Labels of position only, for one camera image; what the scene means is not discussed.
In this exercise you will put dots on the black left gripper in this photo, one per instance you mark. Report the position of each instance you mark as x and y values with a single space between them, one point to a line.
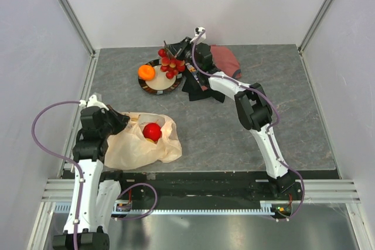
121 120

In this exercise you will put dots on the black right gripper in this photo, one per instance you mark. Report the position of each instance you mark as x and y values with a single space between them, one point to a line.
176 50

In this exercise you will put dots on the red cherry tomatoes cluster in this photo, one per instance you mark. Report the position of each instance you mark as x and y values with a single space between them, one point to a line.
170 65

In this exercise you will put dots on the beige banana print plastic bag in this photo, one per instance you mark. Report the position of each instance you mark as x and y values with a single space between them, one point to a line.
130 150

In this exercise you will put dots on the orange fruit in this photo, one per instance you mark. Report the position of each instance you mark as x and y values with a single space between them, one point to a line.
146 72

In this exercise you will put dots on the red apple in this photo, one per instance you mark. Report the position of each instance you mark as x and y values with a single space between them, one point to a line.
152 131

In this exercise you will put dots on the yellow pear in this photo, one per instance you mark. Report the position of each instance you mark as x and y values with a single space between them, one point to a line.
152 141

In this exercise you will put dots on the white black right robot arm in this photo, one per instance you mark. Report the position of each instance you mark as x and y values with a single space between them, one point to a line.
254 113

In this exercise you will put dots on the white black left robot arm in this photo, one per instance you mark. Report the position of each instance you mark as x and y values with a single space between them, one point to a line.
94 195

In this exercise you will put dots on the black fruit plate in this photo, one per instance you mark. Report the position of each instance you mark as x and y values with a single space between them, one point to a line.
160 84

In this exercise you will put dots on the black folded garment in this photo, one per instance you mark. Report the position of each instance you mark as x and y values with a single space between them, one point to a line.
195 92

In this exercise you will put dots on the red printed folded t-shirt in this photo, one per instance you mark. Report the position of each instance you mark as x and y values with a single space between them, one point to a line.
225 59

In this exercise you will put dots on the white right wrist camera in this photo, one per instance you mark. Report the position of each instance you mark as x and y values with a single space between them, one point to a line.
200 34

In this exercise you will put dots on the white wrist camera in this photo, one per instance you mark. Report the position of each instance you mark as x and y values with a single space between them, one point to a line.
200 34
93 101

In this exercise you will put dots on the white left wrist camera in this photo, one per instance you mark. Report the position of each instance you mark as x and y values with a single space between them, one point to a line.
93 101

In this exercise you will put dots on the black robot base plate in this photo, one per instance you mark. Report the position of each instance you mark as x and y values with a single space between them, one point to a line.
247 185

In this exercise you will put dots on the aluminium cross rail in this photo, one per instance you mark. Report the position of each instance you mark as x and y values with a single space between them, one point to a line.
316 191

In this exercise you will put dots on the left aluminium frame post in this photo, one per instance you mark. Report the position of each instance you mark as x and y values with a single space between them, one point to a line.
65 4

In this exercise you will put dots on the aluminium frame post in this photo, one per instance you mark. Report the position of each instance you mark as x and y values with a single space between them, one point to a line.
65 4
322 11

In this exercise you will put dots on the right aluminium frame post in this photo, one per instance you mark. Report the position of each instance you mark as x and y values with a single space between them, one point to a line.
322 11

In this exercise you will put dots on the grey slotted cable duct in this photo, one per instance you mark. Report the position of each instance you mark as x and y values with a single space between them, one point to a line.
265 209

